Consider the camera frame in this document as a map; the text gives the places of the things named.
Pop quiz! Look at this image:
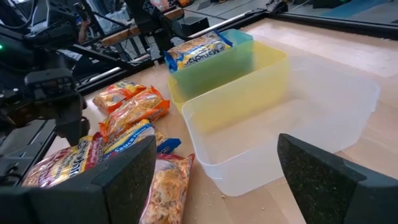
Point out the green plastic bin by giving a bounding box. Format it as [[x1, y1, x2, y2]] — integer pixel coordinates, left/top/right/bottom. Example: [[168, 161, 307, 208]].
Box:
[[169, 29, 254, 97]]

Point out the clear plastic bin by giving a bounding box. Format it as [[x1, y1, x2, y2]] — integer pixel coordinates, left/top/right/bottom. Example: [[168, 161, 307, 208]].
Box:
[[182, 55, 382, 197]]

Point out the person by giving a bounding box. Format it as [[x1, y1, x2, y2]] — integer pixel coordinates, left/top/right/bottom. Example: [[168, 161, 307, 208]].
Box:
[[74, 17, 93, 46]]

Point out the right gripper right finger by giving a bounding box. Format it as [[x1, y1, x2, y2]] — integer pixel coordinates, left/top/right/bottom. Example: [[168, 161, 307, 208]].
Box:
[[277, 133, 398, 224]]

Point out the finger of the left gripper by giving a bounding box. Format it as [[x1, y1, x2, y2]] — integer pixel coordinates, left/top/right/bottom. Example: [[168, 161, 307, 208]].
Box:
[[55, 95, 91, 147]]

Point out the clear bag of noodles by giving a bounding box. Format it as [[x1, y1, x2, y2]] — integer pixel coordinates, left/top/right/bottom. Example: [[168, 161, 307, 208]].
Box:
[[139, 153, 196, 224]]

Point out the orange Maruchan noodle pack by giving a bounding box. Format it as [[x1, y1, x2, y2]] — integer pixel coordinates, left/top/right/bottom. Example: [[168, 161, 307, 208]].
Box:
[[92, 80, 147, 114], [99, 86, 171, 141]]

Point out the yellow plastic bin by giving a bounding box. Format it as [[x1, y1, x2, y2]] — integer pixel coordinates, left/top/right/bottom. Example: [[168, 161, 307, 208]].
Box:
[[167, 40, 289, 131]]

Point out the blue Maruchan noodle pack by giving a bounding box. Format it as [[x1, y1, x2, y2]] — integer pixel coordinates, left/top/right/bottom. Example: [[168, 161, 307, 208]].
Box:
[[102, 119, 182, 156], [164, 30, 233, 73]]

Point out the red Maruchan noodle pack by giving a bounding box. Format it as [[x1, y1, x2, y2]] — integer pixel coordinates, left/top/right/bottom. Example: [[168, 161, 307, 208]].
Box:
[[21, 132, 105, 189]]

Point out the blue floor mat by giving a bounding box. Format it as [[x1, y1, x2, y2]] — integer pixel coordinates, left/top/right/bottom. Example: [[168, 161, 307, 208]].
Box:
[[320, 0, 389, 19]]

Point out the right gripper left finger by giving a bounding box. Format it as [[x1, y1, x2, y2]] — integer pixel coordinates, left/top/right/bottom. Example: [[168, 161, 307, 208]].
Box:
[[0, 135, 158, 224]]

